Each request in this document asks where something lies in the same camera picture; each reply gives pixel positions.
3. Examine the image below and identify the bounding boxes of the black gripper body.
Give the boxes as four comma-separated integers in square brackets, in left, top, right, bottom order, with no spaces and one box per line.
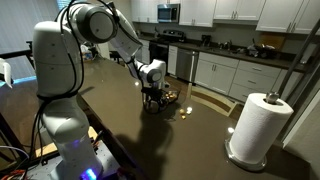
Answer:
[143,87,168,101]

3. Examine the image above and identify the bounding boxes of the black kitchen stove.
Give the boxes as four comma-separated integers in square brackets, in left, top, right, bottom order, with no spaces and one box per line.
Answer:
[148,29,187,69]

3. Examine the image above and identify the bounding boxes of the beige wooden chair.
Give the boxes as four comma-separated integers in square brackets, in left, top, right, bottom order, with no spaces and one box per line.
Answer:
[186,83,238,118]

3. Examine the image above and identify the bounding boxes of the black office chair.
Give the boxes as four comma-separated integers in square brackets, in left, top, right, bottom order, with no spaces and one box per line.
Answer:
[109,49,123,64]

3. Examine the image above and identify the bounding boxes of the white lower cabinet run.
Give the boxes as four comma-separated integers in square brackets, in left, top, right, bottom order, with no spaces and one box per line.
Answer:
[194,52,301,103]

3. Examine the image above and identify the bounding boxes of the black coffee maker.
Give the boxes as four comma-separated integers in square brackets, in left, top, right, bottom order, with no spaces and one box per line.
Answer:
[200,34,212,48]

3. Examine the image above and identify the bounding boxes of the black red clamp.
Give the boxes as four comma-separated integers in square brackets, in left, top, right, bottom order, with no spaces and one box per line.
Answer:
[105,167,134,180]

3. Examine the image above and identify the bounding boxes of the tissue box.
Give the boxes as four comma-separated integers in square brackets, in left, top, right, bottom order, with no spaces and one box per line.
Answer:
[80,44,98,62]

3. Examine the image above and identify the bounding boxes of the steel microwave oven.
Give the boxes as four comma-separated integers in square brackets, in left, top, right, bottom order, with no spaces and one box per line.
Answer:
[157,3,181,24]

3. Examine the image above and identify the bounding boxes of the white upper cabinet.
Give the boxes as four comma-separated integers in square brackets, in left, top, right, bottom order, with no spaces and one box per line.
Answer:
[179,0,218,28]
[255,0,320,36]
[213,0,267,22]
[130,0,159,24]

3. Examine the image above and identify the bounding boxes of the kitchen faucet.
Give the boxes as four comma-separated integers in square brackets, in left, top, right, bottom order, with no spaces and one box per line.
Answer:
[218,39,234,51]

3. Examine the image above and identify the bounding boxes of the white paper towel roll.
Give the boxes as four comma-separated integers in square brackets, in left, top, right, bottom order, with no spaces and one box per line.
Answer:
[232,92,295,164]

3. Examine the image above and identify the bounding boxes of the metal paper towel holder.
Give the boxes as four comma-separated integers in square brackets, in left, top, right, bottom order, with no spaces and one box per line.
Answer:
[223,91,280,173]

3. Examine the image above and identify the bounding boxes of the dark kitchen countertop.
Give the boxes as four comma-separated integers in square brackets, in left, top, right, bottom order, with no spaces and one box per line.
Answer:
[136,31,308,73]

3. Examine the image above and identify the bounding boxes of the black cooking pan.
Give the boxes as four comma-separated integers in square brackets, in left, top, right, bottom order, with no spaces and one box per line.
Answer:
[246,38,278,59]

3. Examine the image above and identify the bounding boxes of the light wooden board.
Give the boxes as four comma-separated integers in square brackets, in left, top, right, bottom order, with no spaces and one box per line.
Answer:
[34,125,100,158]

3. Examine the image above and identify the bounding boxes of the wooden cutting board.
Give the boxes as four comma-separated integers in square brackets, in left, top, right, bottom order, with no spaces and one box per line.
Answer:
[259,32,287,51]

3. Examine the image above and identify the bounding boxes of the window blinds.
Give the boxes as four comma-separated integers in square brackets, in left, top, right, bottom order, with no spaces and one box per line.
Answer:
[56,0,73,11]

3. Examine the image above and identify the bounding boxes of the grey tripod pole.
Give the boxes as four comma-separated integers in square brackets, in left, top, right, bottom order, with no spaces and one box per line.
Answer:
[277,18,320,111]

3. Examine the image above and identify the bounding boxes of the white plastic device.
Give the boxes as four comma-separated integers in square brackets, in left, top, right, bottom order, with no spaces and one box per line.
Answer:
[0,58,14,89]

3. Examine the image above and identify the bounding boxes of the black wire mesh basket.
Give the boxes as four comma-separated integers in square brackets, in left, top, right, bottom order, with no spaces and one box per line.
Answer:
[160,87,182,105]

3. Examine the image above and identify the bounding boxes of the aluminium breadboard base plate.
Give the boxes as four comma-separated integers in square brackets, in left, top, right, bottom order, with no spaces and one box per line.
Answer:
[28,139,126,180]

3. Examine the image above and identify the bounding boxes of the white cable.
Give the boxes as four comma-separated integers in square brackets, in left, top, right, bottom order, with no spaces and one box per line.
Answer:
[0,144,31,161]

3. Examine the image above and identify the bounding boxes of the orange cable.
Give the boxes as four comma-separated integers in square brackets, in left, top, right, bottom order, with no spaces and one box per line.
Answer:
[0,169,31,180]

